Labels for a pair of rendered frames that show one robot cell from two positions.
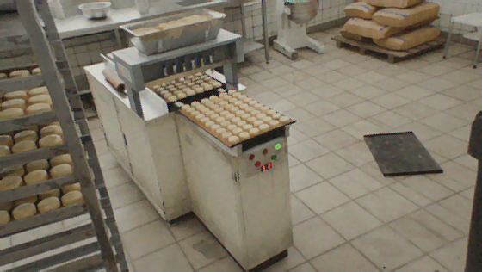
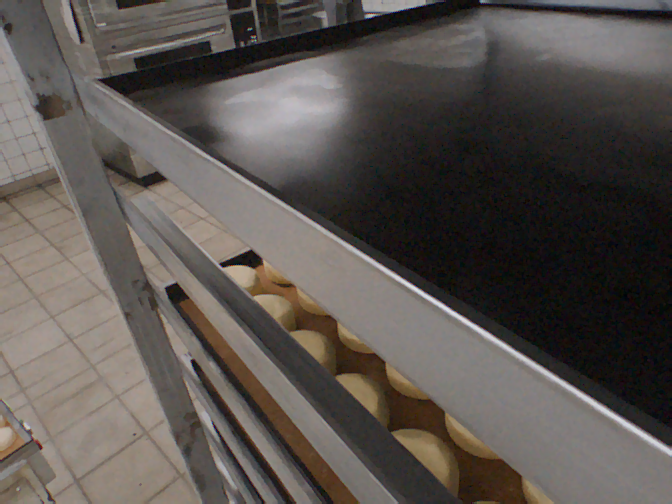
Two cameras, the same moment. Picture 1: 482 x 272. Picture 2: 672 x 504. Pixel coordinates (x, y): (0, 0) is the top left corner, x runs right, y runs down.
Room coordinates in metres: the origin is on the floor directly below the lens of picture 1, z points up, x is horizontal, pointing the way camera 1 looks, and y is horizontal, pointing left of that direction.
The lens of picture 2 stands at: (1.35, 0.95, 1.76)
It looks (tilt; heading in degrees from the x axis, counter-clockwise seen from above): 33 degrees down; 254
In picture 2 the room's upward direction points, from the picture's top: 7 degrees counter-clockwise
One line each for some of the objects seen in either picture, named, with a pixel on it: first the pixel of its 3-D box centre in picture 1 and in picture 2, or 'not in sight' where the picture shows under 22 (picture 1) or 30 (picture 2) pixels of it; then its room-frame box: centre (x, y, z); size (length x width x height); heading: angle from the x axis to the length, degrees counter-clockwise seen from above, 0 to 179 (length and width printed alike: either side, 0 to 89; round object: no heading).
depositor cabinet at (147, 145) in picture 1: (169, 127); not in sight; (3.09, 0.55, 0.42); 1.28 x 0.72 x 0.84; 29
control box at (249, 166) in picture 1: (263, 157); (20, 437); (1.92, -0.10, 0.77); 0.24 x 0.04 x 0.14; 119
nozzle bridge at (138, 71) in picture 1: (182, 71); not in sight; (2.67, 0.32, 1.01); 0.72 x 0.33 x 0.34; 119
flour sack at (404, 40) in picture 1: (407, 36); not in sight; (5.36, -2.15, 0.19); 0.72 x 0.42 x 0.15; 119
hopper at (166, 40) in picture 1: (176, 33); not in sight; (2.67, 0.32, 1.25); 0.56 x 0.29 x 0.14; 119
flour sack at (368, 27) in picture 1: (374, 26); not in sight; (5.53, -1.81, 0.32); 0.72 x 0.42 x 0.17; 29
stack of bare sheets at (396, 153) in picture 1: (398, 152); not in sight; (3.02, -1.23, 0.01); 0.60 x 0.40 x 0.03; 177
